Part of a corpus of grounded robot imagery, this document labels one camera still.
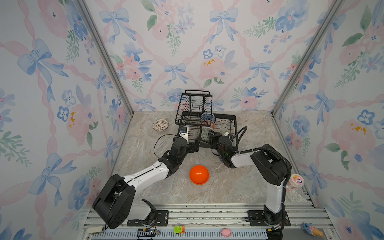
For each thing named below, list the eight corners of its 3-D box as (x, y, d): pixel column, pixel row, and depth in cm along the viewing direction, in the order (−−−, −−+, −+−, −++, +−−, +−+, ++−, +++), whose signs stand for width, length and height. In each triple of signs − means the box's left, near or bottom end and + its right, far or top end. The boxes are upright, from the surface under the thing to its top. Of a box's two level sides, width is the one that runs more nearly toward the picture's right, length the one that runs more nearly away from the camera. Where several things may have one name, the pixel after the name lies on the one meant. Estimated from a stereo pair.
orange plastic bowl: (189, 185, 86) (189, 182, 83) (190, 168, 93) (189, 164, 89) (209, 185, 86) (209, 182, 83) (207, 168, 93) (208, 164, 89)
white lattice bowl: (153, 131, 110) (151, 127, 106) (155, 123, 115) (153, 118, 111) (168, 131, 110) (167, 127, 106) (169, 123, 115) (168, 118, 111)
